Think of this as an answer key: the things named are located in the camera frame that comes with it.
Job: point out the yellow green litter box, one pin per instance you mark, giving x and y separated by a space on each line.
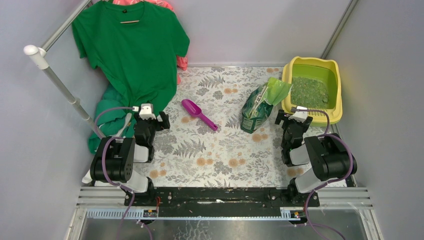
315 85

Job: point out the white clothes rack pole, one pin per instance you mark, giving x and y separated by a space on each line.
37 55

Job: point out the magenta plastic scoop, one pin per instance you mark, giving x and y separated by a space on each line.
196 112

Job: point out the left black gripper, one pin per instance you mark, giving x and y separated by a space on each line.
161 125

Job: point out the dark green folded cloth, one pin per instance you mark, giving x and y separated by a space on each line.
113 119

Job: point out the green t-shirt on hanger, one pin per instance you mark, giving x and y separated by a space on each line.
138 59

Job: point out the green cat litter bag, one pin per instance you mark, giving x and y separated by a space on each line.
277 91

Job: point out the pink garment behind shirt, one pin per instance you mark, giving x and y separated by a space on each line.
181 62

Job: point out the wooden clothes hanger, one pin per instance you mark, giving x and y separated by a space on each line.
129 22

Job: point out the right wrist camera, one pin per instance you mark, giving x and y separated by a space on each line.
299 114

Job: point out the floral patterned mat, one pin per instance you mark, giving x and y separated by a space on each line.
190 154

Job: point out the small brown stick object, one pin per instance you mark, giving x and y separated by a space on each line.
258 100

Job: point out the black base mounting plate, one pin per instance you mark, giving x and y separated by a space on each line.
238 201

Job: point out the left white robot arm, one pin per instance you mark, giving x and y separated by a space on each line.
115 156

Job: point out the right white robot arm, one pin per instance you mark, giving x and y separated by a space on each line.
328 156

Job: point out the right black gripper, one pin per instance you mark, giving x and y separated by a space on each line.
282 116

